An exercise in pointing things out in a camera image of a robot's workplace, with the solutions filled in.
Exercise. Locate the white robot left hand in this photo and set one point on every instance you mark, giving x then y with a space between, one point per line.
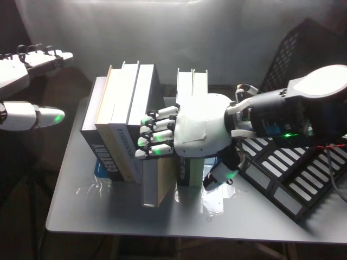
13 75

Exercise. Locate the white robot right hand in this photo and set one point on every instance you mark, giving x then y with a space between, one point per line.
200 124

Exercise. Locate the black Let It Be book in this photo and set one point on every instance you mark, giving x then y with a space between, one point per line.
143 94

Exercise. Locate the cream tan book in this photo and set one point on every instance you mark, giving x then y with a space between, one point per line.
165 178

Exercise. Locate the white Fashionopolis book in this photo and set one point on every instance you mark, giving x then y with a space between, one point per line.
122 140

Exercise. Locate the pale yellow spine book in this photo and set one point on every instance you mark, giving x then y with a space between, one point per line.
116 151

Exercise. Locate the black Century book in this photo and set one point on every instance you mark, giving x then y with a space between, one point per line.
105 157

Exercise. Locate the pale green book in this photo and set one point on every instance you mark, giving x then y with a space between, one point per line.
200 81

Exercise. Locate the black book grey label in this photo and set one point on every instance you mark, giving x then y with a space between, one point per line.
184 84

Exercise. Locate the black backdrop curtain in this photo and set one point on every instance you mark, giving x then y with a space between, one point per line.
8 21

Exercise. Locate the black three-slot file rack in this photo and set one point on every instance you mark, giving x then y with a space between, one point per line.
259 176

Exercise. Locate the white backdrop cloth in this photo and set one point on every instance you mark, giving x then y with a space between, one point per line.
162 27

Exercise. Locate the blue plastic book stand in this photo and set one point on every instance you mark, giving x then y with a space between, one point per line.
100 170

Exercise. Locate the black tripod stand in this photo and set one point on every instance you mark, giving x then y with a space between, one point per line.
33 203

